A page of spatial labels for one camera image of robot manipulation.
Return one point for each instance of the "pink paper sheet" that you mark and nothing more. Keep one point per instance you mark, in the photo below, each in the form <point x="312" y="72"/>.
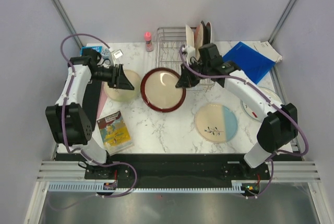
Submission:
<point x="102" y="101"/>

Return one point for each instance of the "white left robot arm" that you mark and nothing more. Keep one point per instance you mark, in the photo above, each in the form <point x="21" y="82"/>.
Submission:
<point x="67" y="120"/>

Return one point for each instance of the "white paper booklet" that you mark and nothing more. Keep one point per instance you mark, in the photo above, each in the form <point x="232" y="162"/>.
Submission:
<point x="268" y="51"/>

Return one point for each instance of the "cream plate in rack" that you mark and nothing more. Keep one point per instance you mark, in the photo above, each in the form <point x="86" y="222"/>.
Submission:
<point x="189" y="36"/>

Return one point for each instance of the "small blue lidded jar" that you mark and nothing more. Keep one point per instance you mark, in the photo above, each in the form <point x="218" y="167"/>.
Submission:
<point x="106" y="54"/>

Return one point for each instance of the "pink speckled plate in rack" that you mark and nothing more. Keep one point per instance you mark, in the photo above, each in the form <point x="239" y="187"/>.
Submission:
<point x="199" y="36"/>

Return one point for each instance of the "blue plastic folder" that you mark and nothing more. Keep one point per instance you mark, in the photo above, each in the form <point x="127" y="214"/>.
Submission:
<point x="254" y="64"/>

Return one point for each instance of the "red rimmed beige plate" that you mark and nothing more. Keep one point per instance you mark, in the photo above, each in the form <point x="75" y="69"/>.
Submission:
<point x="159" y="92"/>

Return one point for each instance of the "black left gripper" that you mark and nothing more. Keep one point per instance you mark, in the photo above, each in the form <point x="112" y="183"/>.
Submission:
<point x="121" y="81"/>

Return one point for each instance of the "pink squeeze bottle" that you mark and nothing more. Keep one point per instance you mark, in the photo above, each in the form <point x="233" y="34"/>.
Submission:
<point x="148" y="41"/>

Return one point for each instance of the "black plate in rack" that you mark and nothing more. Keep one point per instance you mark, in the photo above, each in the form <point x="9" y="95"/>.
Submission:
<point x="205" y="33"/>

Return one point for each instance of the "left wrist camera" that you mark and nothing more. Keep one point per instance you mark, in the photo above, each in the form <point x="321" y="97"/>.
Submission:
<point x="117" y="56"/>

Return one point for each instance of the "illustrated yellow paperback book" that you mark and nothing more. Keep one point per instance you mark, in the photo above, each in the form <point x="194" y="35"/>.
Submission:
<point x="114" y="133"/>

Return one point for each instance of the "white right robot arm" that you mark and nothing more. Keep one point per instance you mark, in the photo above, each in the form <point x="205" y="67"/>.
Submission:
<point x="278" y="121"/>

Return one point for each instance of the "blue treehouse book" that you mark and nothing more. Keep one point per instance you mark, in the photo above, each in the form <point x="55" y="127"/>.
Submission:
<point x="87" y="49"/>

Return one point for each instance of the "black clipboard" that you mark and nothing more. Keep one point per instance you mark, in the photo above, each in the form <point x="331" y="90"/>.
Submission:
<point x="91" y="100"/>

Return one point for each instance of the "metal wire dish rack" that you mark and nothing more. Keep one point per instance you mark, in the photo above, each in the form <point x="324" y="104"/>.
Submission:
<point x="168" y="42"/>

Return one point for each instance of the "cream and blue leaf plate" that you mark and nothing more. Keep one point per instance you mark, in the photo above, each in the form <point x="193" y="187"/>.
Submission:
<point x="216" y="123"/>

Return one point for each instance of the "watermelon pattern plate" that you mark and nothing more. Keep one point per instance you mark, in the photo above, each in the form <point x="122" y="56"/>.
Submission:
<point x="259" y="106"/>

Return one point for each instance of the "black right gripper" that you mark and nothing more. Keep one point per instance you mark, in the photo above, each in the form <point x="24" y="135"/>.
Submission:
<point x="186" y="79"/>

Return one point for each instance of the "white slotted cable duct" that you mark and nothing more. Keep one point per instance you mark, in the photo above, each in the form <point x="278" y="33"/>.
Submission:
<point x="102" y="187"/>

